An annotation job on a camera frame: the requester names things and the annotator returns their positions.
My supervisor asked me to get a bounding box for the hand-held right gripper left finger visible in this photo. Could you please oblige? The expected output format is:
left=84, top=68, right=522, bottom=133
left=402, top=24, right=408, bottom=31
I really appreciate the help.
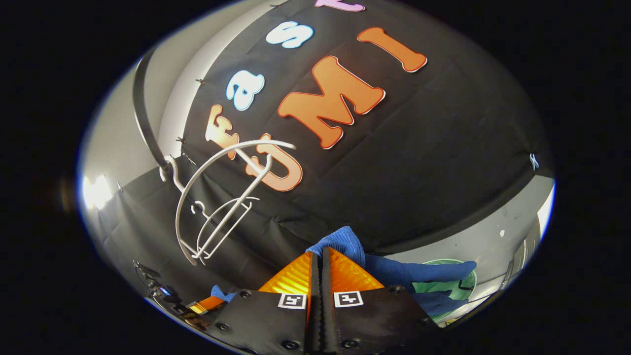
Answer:
left=207, top=251, right=320, bottom=355

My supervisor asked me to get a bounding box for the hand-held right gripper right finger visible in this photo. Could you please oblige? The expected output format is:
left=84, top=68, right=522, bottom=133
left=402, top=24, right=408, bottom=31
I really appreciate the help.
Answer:
left=320, top=247, right=439, bottom=355

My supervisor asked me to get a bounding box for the blue corduroy jacket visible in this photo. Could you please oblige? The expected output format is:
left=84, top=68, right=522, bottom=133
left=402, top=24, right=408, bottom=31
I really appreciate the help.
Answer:
left=210, top=226, right=478, bottom=316

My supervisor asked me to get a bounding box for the green laundry hamper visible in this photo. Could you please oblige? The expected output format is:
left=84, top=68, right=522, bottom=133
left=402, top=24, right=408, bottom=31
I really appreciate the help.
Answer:
left=412, top=259, right=478, bottom=302

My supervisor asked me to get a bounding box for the white clothes hanger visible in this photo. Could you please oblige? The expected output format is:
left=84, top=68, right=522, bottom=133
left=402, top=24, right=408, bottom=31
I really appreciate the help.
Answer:
left=159, top=140, right=296, bottom=266
left=191, top=196, right=260, bottom=259

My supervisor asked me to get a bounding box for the black clothes rack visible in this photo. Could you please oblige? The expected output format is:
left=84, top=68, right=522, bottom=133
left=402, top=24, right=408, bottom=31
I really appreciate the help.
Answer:
left=132, top=49, right=173, bottom=171

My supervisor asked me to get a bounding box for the black backdrop cloth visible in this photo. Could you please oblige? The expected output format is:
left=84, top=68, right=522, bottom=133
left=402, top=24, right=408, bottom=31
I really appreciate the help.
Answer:
left=91, top=0, right=553, bottom=301

